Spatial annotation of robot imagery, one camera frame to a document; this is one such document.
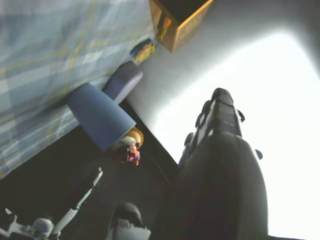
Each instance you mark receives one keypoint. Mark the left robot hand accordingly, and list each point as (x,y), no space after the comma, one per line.
(220,187)

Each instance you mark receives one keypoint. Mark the chocolate toy cupcake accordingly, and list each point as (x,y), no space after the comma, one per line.
(130,147)

